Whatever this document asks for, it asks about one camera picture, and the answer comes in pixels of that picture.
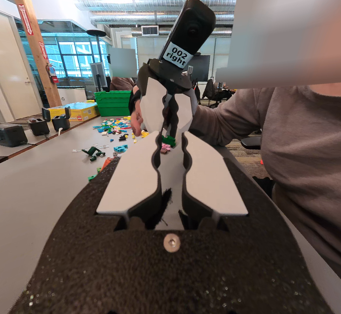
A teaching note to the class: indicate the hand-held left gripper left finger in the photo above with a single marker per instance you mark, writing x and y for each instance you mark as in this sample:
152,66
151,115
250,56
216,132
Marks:
133,180

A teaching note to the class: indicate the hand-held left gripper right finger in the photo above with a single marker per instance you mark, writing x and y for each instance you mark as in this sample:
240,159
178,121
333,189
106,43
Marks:
213,183

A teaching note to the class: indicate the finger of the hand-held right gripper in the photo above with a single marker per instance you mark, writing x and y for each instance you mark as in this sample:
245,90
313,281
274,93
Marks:
151,106
183,111

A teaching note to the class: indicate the green rounded lego piece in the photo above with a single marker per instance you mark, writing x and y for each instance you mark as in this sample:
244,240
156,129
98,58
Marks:
169,140

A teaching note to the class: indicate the person's right forearm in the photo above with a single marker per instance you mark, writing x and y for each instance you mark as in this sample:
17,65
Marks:
218,122

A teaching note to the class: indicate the orange lego piece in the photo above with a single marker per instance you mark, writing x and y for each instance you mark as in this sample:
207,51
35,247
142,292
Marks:
106,162

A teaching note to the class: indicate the blue lego brick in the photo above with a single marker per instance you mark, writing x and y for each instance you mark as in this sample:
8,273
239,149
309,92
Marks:
121,148

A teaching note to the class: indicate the pink lego piece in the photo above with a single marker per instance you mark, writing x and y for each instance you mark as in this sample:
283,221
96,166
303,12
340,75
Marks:
165,149

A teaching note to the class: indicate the pile of lego pieces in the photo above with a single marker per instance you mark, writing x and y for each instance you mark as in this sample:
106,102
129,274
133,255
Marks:
114,126

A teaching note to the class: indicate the black lego piece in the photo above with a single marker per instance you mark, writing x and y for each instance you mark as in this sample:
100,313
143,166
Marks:
123,137

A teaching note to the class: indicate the dark green lego assembly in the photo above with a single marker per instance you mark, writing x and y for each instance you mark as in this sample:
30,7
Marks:
92,150

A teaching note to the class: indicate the yellow lego box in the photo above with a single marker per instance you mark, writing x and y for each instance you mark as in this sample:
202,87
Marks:
77,111

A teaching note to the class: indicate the person's right hand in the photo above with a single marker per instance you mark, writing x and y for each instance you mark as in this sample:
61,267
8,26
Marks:
136,124

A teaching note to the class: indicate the black desk chair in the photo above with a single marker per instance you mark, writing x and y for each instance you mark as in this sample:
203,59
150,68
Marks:
213,92

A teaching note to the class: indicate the stack of green bins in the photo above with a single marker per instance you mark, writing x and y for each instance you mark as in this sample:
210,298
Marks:
112,103

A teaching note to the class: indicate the white vent grille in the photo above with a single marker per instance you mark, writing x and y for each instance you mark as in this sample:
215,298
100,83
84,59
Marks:
150,30

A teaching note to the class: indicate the screen on stand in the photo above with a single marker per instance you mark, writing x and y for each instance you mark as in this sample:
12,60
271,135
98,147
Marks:
97,72

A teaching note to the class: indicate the white recycling bin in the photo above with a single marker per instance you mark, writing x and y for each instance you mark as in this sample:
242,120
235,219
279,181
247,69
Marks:
72,96

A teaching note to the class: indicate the black floor lamp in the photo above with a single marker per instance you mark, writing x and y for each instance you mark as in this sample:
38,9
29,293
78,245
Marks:
96,33

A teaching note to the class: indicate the black battery charger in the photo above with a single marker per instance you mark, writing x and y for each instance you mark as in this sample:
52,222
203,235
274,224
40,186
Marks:
60,123
38,128

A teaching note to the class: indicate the person in brown sweater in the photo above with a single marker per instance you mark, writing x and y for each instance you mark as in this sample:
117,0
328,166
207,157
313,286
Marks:
306,159

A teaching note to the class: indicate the red fire extinguisher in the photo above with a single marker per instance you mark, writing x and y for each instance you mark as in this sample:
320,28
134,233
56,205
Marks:
54,75

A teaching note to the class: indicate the black box device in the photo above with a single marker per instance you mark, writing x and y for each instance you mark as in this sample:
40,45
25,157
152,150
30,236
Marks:
12,135

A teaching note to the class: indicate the wooden pillar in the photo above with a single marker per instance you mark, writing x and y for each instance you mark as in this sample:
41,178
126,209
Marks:
32,39

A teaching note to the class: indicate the white door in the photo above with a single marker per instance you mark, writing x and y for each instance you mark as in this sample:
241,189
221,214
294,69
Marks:
16,74

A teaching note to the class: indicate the black wall screen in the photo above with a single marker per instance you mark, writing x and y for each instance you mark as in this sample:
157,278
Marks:
203,68

